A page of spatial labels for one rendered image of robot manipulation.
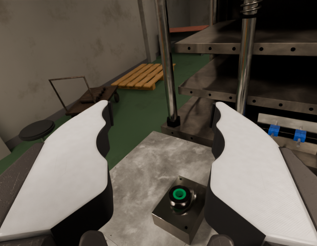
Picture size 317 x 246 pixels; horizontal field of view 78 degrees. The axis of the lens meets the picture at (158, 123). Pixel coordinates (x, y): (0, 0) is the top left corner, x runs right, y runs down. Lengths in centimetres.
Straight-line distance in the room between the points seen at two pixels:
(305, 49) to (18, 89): 324
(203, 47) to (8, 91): 281
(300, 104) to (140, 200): 82
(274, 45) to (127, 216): 92
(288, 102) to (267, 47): 27
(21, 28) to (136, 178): 293
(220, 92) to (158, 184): 58
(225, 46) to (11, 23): 294
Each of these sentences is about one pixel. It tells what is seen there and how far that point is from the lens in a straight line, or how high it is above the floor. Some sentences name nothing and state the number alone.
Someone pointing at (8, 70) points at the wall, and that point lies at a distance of 338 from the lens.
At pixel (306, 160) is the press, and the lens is 116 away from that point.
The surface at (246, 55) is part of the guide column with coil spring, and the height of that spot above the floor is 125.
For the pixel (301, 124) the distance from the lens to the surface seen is 111.
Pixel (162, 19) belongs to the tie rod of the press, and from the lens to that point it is 109.
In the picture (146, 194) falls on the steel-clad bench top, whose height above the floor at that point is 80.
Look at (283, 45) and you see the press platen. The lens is 99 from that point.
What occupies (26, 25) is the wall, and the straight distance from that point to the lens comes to 357.
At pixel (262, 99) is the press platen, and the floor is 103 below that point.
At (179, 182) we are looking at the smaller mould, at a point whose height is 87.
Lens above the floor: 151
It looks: 32 degrees down
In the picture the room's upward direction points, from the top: 9 degrees counter-clockwise
